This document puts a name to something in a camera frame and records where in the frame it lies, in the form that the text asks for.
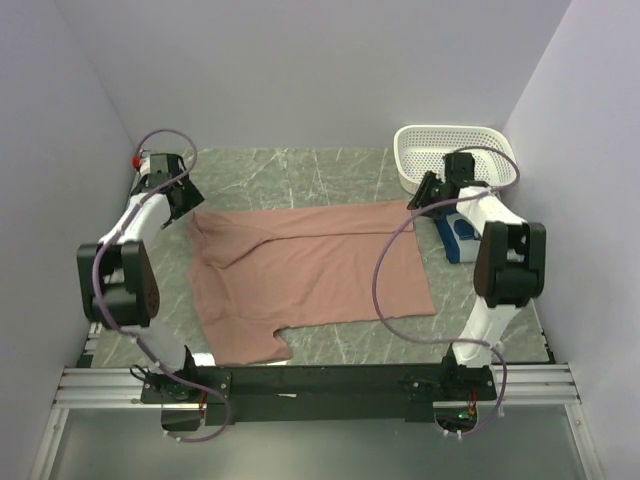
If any pink graphic t-shirt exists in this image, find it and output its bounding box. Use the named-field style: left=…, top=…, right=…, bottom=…
left=188, top=200, right=436, bottom=366

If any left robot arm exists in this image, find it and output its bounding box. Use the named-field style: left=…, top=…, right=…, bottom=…
left=76, top=151, right=204, bottom=402

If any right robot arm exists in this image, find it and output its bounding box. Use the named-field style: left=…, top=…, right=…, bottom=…
left=407, top=146, right=546, bottom=399

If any white plastic basket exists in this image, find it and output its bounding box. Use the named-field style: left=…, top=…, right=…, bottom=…
left=394, top=125, right=516, bottom=194

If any folded blue t-shirt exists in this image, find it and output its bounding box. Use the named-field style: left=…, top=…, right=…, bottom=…
left=434, top=211, right=481, bottom=264

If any black base crossbar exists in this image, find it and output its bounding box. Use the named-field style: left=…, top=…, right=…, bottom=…
left=141, top=362, right=497, bottom=426

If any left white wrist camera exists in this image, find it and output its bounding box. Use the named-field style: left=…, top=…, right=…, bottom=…
left=132, top=152, right=151, bottom=177

